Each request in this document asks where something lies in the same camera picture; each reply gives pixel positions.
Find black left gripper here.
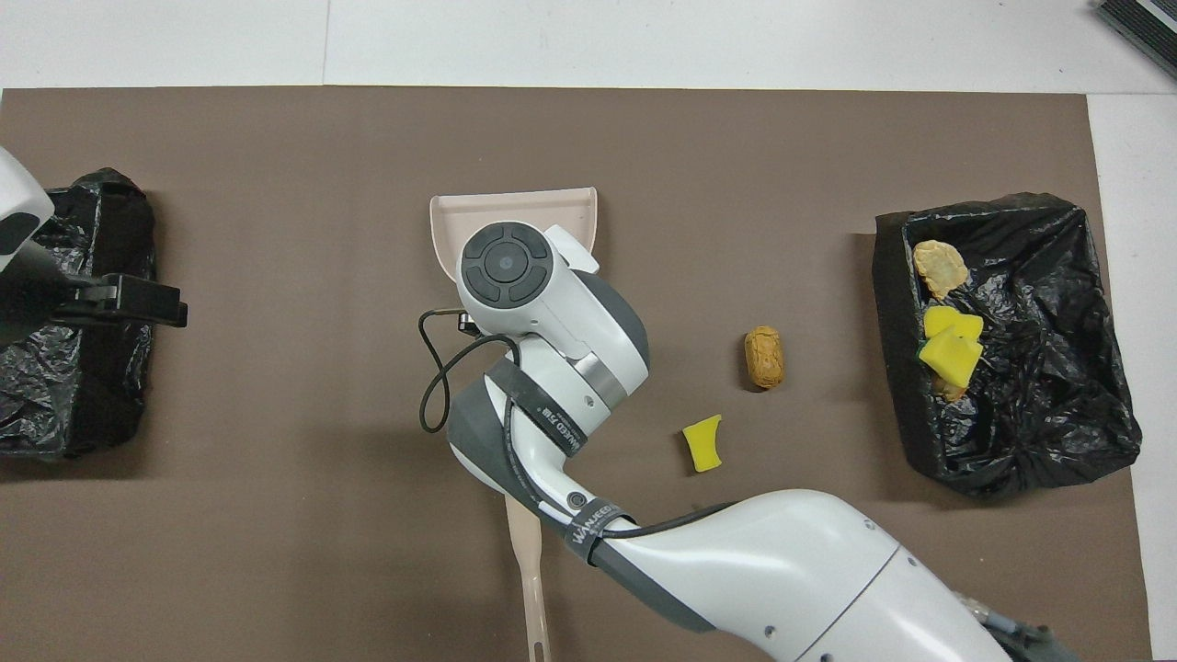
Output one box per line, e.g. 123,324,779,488
0,271,188,343

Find brown bread roll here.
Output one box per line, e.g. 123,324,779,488
744,325,786,391

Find small yellow sponge piece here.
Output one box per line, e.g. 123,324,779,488
682,414,725,474

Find pale bread chunk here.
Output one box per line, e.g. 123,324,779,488
913,240,970,299

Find beige plastic dustpan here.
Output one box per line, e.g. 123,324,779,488
429,187,599,318

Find black bag lined bin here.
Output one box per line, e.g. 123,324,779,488
872,191,1143,500
0,167,157,461

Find beige hand brush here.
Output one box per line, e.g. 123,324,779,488
504,492,553,662

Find dark ribbed box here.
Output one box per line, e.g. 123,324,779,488
1094,0,1177,54

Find green and yellow sponge piece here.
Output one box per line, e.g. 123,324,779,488
918,329,983,389

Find brown paper table mat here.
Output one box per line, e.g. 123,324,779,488
0,87,1155,662

